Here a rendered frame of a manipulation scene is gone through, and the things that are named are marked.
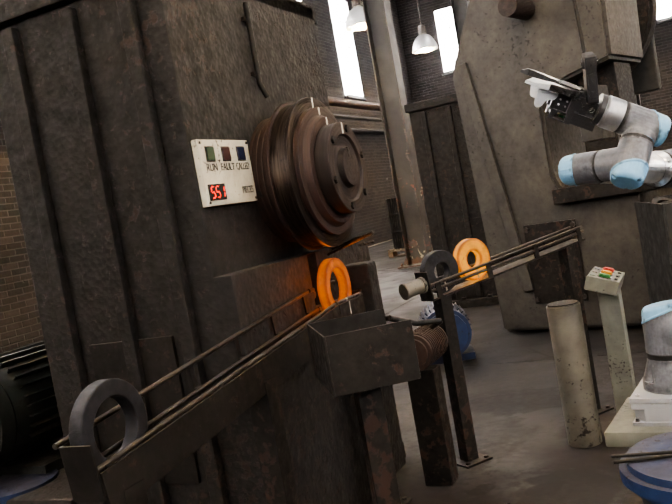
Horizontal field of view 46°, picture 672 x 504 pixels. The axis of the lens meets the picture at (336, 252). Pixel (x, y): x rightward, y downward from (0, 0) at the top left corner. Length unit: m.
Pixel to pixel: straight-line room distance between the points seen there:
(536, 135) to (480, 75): 0.53
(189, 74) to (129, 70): 0.16
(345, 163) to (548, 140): 2.72
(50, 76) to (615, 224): 3.38
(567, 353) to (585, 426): 0.27
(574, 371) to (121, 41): 1.86
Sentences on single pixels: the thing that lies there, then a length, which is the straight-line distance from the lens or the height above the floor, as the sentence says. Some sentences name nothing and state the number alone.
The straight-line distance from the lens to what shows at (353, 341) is 1.76.
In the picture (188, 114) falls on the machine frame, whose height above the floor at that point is 1.31.
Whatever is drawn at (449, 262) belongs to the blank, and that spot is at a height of 0.73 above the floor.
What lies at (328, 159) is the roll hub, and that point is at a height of 1.14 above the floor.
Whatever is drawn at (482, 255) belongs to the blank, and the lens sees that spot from 2.99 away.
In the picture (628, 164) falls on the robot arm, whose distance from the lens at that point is 1.87.
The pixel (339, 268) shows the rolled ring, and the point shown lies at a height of 0.81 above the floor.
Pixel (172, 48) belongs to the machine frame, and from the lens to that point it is 2.18.
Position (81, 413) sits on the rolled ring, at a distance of 1.53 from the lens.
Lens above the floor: 0.99
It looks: 3 degrees down
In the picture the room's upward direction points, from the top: 10 degrees counter-clockwise
